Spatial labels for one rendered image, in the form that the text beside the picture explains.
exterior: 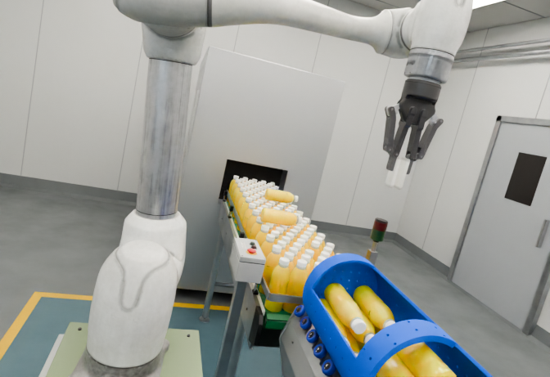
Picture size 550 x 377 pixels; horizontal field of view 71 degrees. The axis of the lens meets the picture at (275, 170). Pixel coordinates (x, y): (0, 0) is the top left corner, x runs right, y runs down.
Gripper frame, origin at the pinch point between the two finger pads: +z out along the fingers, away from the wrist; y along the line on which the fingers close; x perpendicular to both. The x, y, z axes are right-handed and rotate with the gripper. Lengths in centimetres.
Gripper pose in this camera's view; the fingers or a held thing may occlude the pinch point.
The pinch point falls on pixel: (397, 172)
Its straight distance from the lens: 89.4
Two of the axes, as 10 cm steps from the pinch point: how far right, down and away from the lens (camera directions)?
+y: -9.6, -2.0, -1.8
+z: -2.3, 9.6, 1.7
